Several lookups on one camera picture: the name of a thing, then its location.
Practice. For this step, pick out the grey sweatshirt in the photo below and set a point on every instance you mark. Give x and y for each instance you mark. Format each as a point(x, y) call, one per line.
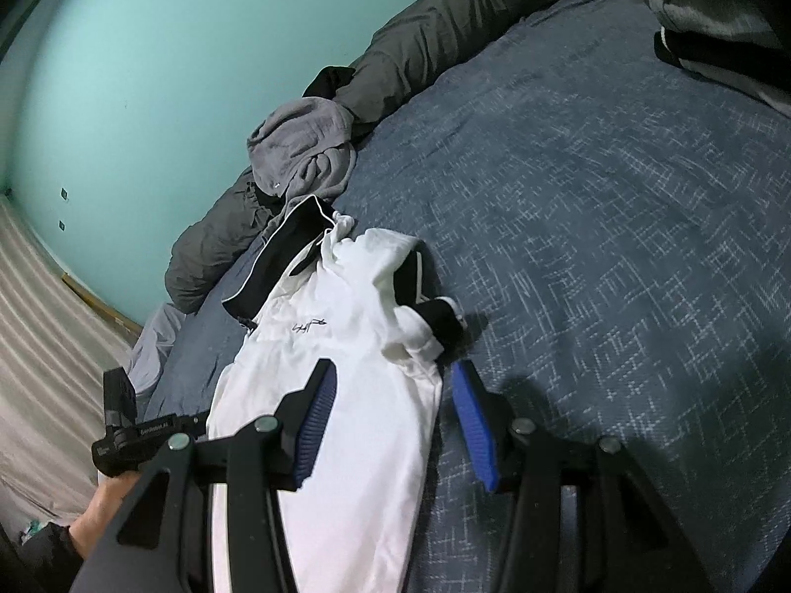
point(303, 142)

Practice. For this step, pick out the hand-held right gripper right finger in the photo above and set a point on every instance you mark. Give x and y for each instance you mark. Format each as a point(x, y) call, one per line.
point(474, 426)

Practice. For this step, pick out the dark grey padded jacket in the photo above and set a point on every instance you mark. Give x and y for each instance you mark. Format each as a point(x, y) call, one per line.
point(445, 25)

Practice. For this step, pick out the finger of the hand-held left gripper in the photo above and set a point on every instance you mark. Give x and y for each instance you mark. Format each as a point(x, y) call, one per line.
point(194, 425)

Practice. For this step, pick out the person's left hand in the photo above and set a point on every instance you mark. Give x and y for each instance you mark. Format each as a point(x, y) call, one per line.
point(102, 509)

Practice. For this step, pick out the white polo shirt black collar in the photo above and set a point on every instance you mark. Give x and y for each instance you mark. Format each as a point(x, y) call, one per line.
point(346, 296)

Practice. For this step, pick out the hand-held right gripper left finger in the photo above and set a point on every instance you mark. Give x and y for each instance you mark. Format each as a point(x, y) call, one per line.
point(318, 411)

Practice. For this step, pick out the person's left forearm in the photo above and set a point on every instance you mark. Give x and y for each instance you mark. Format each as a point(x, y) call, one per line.
point(43, 553)

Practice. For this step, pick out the light grey bed sheet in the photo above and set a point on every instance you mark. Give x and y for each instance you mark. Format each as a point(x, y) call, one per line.
point(154, 346)

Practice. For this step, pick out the black folded garment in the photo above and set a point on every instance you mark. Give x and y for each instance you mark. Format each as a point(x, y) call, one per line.
point(723, 55)

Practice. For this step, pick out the blue patterned bed blanket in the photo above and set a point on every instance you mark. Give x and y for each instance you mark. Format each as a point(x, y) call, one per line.
point(587, 228)

